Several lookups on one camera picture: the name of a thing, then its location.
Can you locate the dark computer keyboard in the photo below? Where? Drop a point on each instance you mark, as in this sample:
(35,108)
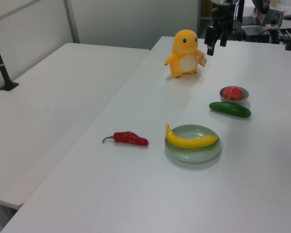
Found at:
(272,17)

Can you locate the yellow banana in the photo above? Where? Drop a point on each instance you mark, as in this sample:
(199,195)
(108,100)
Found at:
(191,142)

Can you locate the black camera stand pole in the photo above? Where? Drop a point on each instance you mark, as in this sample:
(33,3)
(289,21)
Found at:
(2,70)

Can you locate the red apple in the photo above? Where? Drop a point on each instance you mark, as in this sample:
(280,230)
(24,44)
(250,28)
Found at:
(232,93)

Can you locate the green cucumber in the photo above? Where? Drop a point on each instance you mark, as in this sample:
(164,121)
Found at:
(230,109)

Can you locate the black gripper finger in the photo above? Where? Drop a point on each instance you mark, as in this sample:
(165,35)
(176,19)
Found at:
(210,38)
(223,40)

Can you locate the black computer mouse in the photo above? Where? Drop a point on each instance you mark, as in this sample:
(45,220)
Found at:
(289,17)

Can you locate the black electronics box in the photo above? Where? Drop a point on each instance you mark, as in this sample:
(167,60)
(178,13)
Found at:
(259,34)

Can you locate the red chili pepper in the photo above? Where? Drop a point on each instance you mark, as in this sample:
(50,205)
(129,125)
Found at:
(129,138)

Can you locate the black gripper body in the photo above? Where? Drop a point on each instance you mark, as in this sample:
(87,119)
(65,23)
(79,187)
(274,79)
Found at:
(223,17)

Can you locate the grey partition post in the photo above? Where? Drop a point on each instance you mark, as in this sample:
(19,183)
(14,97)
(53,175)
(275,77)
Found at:
(71,21)

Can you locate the small grey bowl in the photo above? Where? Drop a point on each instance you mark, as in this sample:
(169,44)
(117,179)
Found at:
(244,100)

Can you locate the orange plush dinosaur toy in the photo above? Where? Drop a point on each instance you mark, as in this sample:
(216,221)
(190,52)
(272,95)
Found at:
(185,55)

